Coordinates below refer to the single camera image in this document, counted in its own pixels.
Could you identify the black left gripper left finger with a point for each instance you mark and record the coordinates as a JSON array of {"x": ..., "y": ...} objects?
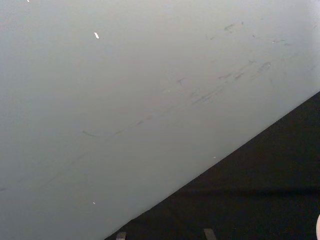
[{"x": 121, "y": 236}]

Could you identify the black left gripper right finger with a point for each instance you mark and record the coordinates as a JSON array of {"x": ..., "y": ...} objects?
[{"x": 209, "y": 235}]

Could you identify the roll of white tape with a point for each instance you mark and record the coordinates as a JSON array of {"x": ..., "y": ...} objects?
[{"x": 318, "y": 226}]

